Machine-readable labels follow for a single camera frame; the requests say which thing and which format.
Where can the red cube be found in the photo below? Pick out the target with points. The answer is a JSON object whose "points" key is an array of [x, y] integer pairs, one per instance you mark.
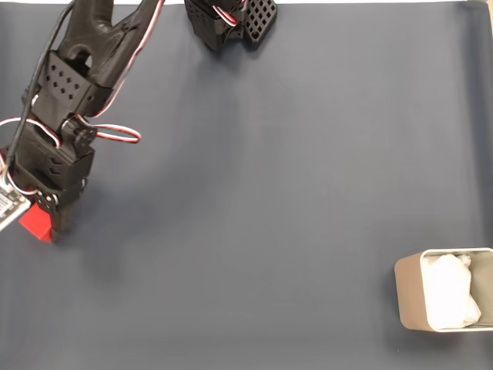
{"points": [[36, 225]]}

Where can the beige rounded box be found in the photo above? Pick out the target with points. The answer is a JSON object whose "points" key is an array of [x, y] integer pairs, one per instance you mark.
{"points": [[410, 297]]}

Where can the white camera circuit board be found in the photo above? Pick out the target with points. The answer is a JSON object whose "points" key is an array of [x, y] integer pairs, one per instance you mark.
{"points": [[9, 208]]}

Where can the white crumpled cloth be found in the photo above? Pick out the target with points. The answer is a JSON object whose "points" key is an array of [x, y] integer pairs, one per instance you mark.
{"points": [[448, 293]]}

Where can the grey table mat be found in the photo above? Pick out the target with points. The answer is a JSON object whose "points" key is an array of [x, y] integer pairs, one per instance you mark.
{"points": [[246, 231]]}

